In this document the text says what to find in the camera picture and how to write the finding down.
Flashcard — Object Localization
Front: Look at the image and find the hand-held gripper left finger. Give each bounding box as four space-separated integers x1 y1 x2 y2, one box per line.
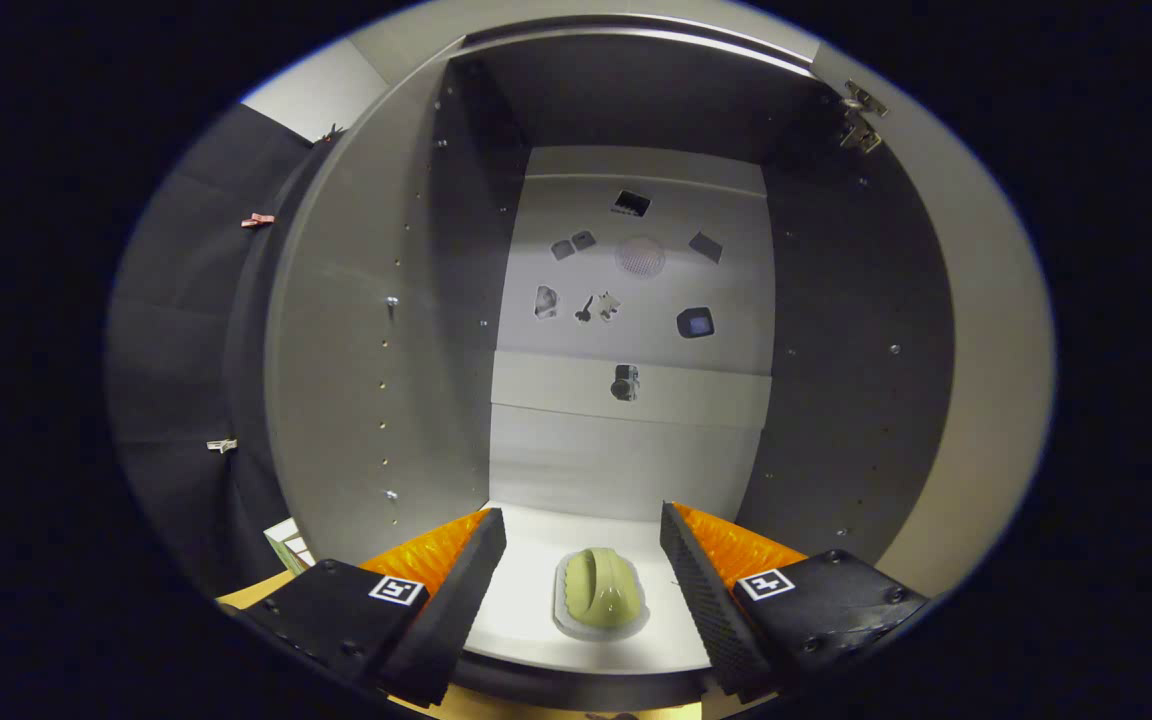
236 507 509 709

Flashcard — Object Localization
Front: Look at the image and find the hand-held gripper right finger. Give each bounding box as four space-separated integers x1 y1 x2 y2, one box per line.
659 502 932 701

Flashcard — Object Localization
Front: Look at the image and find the green rounded object grey base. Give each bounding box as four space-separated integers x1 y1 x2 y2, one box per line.
551 546 650 643

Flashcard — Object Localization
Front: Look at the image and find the green book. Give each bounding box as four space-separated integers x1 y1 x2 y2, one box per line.
264 517 315 576

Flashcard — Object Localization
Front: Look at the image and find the dark grey cabinet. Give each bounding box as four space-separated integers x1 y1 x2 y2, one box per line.
264 15 957 713

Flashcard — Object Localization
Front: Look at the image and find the black backdrop cloth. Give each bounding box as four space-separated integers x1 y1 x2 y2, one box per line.
106 100 337 601

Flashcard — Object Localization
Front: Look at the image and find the metal door hinge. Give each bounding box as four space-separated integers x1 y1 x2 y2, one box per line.
839 80 889 154

